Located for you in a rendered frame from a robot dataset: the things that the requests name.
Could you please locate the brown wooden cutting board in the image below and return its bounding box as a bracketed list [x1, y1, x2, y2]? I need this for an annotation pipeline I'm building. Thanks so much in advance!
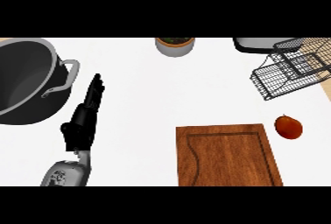
[174, 123, 285, 187]

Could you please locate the grey plant pot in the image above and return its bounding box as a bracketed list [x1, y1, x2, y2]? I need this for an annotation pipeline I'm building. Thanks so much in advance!
[154, 37, 196, 58]

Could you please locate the red-orange bell pepper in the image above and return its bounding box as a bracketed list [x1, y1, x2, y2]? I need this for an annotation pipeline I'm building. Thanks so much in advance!
[273, 114, 304, 140]

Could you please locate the black wire tiered basket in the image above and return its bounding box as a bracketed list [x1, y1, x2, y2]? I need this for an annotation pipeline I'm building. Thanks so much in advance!
[250, 37, 331, 102]

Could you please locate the large black cooking pot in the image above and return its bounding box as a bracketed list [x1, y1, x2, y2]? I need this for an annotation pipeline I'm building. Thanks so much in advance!
[0, 38, 81, 126]

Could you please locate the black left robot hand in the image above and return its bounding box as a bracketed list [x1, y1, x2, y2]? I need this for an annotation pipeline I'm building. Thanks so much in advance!
[59, 73, 106, 152]

